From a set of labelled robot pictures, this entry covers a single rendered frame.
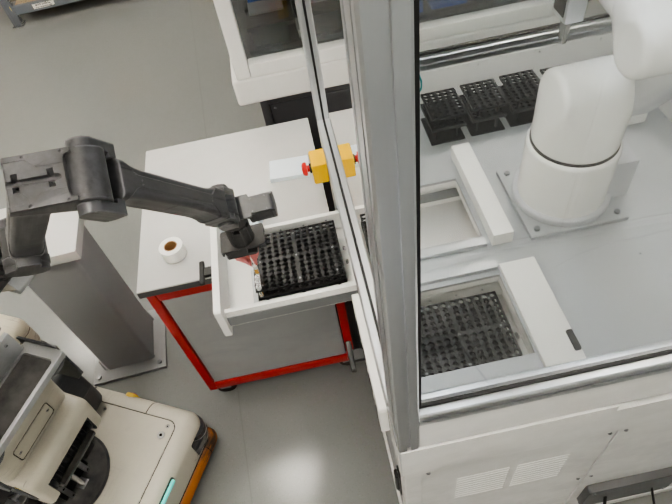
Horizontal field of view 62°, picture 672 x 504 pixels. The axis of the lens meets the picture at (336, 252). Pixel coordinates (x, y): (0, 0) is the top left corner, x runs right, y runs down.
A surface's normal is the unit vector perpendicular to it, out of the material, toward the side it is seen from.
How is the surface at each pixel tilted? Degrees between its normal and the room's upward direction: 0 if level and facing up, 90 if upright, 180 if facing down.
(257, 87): 90
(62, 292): 90
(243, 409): 0
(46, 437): 8
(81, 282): 90
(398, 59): 90
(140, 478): 0
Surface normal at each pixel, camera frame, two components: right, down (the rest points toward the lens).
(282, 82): 0.17, 0.76
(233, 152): -0.12, -0.62
